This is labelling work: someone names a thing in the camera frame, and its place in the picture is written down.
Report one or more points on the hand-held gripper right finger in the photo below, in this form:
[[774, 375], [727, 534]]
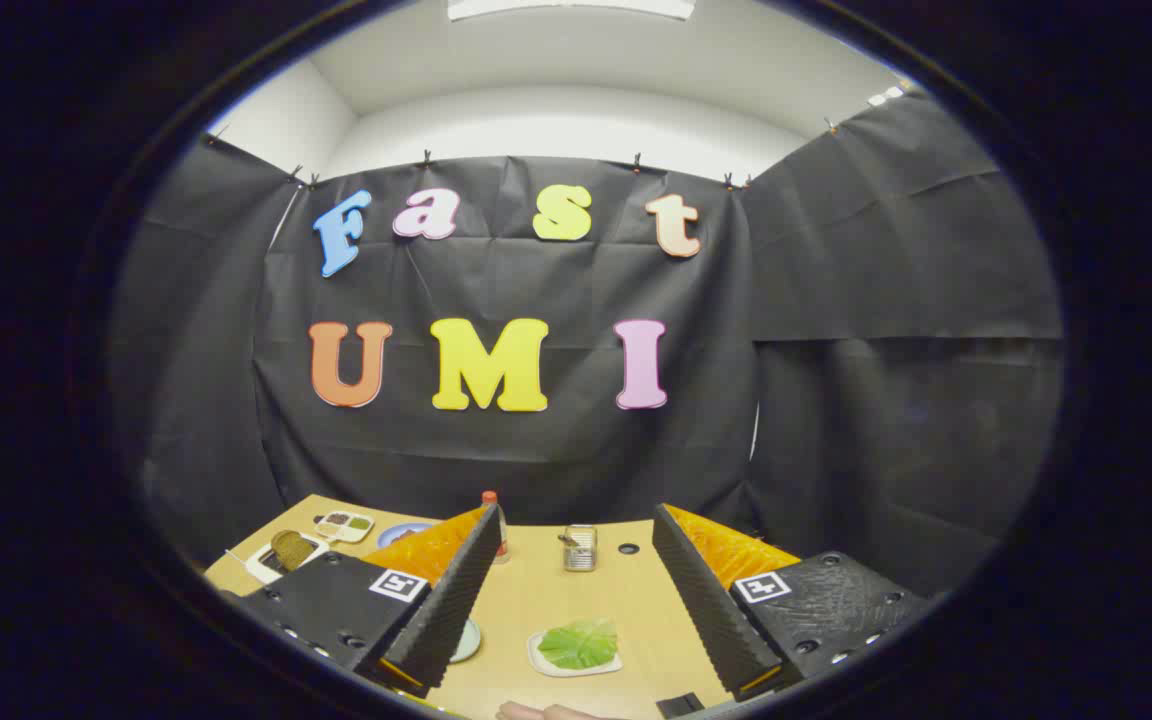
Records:
[[706, 600]]

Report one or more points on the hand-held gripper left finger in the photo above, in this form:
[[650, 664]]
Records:
[[456, 600]]

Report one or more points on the green lettuce leaf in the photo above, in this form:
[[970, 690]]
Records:
[[576, 645]]

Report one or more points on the toasted bread slice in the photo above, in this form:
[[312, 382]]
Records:
[[291, 550]]

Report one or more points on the pale green round plate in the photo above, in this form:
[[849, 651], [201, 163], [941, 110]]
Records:
[[468, 640]]

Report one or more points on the clear plastic bottle red cap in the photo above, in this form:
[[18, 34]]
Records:
[[501, 530]]

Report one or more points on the blue round plate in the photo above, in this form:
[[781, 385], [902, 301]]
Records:
[[401, 530]]

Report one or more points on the white square plate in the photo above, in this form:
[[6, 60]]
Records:
[[540, 663]]

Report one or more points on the white divided seasoning dish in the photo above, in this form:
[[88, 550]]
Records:
[[344, 522]]

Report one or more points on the white toaster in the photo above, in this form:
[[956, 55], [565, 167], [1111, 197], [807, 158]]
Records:
[[261, 565]]

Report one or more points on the ceiling light panel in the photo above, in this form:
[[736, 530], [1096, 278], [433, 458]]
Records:
[[576, 6]]

